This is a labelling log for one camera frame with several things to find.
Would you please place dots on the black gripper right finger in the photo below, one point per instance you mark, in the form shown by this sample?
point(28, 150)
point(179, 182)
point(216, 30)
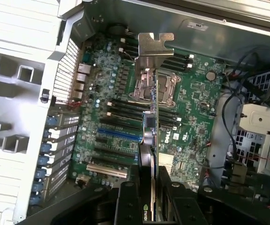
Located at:
point(184, 211)

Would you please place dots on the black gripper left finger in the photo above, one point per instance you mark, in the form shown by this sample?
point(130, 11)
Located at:
point(127, 204)

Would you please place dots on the green graphics card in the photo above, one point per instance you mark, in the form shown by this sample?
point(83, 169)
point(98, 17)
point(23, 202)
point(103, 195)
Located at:
point(148, 50)

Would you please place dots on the white expansion slot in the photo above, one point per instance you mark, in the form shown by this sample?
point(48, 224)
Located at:
point(106, 170)

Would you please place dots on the small silver heat sink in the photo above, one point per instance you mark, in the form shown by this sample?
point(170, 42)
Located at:
point(168, 160)

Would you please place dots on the short black expansion slot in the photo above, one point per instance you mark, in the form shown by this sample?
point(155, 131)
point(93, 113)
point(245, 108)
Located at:
point(102, 141)

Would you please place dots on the blue expansion slot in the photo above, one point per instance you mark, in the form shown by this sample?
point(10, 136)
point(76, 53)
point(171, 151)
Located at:
point(118, 133)

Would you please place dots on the blue slot cover clip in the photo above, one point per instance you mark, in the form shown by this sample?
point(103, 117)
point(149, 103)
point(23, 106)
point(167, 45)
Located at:
point(43, 160)
point(35, 201)
point(46, 147)
point(40, 174)
point(51, 122)
point(38, 187)

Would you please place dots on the green motherboard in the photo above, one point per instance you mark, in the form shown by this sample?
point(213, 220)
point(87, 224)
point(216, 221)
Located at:
point(195, 105)

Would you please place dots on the silver metal drive cage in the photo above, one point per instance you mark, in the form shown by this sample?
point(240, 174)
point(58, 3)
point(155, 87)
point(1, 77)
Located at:
point(259, 117)

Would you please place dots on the CPU socket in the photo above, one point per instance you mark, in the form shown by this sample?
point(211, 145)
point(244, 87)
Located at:
point(168, 89)

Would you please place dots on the rear port block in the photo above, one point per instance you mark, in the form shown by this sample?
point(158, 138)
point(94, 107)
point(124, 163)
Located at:
point(82, 79)

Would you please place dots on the round coin battery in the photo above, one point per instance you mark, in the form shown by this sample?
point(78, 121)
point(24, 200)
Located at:
point(211, 75)

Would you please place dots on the grey parts rack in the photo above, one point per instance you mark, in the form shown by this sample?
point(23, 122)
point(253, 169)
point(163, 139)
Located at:
point(12, 93)

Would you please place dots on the open grey PC case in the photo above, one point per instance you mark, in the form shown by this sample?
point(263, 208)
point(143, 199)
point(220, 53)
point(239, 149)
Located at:
point(148, 21)

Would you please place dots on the small case wall sticker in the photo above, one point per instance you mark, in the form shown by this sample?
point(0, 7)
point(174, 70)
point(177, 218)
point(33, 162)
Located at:
point(198, 25)

